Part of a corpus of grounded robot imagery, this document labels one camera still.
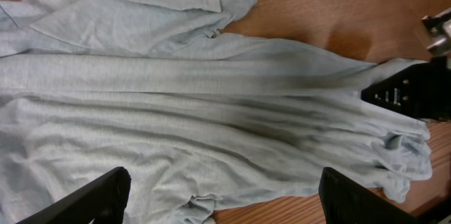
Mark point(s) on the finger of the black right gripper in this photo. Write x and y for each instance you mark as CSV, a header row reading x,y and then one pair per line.
x,y
421,91

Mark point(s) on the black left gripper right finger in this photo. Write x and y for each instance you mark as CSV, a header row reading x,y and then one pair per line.
x,y
346,202

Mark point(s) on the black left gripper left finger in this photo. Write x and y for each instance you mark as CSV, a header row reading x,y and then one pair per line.
x,y
102,201

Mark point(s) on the light blue t-shirt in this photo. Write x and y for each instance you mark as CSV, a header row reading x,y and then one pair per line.
x,y
201,119

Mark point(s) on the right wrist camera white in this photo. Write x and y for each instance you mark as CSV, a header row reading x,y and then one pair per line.
x,y
438,32

